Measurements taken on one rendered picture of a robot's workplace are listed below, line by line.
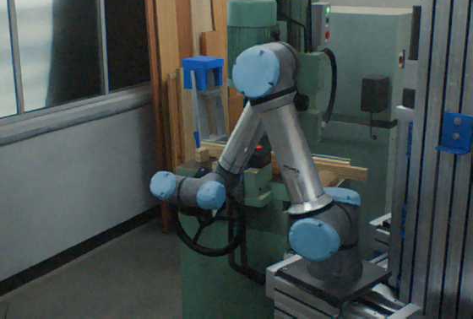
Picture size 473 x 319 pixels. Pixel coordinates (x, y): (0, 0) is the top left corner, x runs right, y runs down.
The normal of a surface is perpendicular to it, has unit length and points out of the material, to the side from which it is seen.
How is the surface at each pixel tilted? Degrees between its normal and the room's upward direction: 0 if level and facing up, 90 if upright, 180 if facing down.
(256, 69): 83
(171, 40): 87
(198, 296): 90
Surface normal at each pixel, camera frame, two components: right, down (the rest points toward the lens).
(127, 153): 0.84, 0.15
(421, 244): -0.73, 0.18
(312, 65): -0.45, 0.24
